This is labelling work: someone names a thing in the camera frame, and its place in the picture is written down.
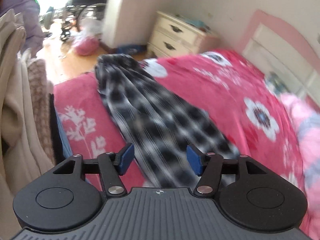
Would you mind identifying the black white plaid shirt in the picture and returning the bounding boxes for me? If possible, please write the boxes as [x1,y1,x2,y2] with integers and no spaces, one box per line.
[95,54,240,188]

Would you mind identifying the beige hanging clothes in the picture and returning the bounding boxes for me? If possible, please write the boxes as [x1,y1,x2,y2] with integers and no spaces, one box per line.
[1,9,53,239]

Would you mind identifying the red floral fleece blanket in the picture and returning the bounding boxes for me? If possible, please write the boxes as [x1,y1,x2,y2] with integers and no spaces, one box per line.
[53,48,311,240]

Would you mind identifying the blue checkered pillow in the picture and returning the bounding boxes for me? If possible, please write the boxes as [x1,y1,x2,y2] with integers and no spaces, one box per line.
[264,72,290,96]

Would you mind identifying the blue water bottle pack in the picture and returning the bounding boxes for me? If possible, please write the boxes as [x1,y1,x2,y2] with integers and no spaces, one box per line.
[116,44,147,55]

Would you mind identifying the pink grey floral duvet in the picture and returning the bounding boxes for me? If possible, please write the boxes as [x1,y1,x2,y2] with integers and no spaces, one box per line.
[280,93,319,239]

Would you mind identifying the pink plastic bag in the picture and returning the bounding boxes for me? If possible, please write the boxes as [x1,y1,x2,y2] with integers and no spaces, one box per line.
[72,35,100,56]

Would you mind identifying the cream bedside nightstand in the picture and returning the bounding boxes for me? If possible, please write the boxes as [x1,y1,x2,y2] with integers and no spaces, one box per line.
[146,11,220,58]

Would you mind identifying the white pink headboard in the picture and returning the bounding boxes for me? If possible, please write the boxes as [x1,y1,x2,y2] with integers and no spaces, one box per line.
[236,10,319,106]

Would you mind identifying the wheelchair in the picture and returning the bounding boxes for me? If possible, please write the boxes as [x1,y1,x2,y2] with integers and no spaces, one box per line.
[39,0,112,42]

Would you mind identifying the lavender puffer jacket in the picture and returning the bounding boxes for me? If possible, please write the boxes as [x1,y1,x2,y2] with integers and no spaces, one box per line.
[1,0,44,57]

